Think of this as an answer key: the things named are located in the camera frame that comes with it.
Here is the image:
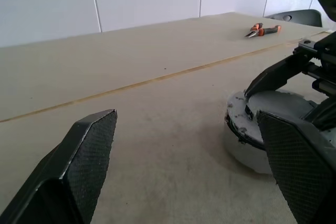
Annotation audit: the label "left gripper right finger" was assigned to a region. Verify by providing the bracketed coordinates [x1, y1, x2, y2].
[256, 110, 336, 224]

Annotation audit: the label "round motor lid circuit board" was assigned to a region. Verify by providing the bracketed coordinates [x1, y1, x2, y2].
[225, 89, 317, 153]

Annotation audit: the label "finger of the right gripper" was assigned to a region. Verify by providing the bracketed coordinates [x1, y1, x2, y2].
[243, 57, 307, 97]
[299, 95, 336, 142]

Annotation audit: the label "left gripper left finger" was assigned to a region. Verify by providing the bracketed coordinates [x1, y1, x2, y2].
[0, 108, 118, 224]

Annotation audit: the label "black plastic chair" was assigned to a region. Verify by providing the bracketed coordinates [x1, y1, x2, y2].
[265, 9, 323, 28]

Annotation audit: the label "orange black pliers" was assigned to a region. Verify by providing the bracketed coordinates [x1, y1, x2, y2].
[244, 23, 283, 39]

